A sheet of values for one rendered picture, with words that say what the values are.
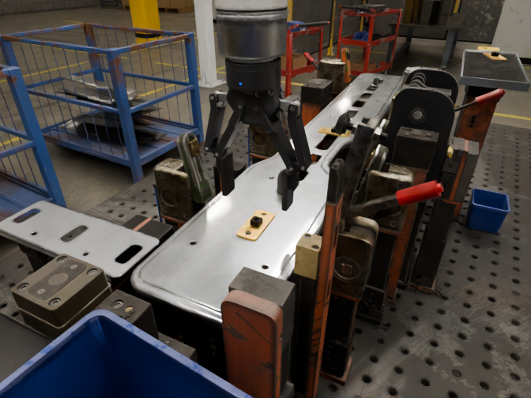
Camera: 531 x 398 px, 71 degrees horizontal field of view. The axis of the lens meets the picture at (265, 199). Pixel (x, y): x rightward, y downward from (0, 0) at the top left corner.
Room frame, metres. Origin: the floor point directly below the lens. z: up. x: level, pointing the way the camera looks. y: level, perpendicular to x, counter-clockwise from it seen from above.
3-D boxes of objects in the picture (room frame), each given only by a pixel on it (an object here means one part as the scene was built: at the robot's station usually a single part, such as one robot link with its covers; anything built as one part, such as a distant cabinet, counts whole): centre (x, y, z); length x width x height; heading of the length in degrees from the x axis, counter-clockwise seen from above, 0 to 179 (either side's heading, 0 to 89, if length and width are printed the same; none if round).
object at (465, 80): (1.00, -0.59, 1.16); 0.37 x 0.14 x 0.02; 154
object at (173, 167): (0.66, 0.18, 0.87); 0.12 x 0.09 x 0.35; 64
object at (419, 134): (0.64, -0.28, 0.91); 0.07 x 0.05 x 0.42; 64
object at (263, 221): (0.52, 0.02, 1.01); 0.08 x 0.04 x 0.01; 154
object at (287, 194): (0.49, -0.03, 1.09); 0.03 x 0.01 x 0.07; 154
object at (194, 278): (0.96, -0.19, 1.00); 1.38 x 0.22 x 0.02; 154
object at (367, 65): (5.17, -1.32, 0.49); 0.81 x 0.46 x 0.97; 138
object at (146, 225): (0.53, 0.22, 0.84); 0.11 x 0.10 x 0.28; 64
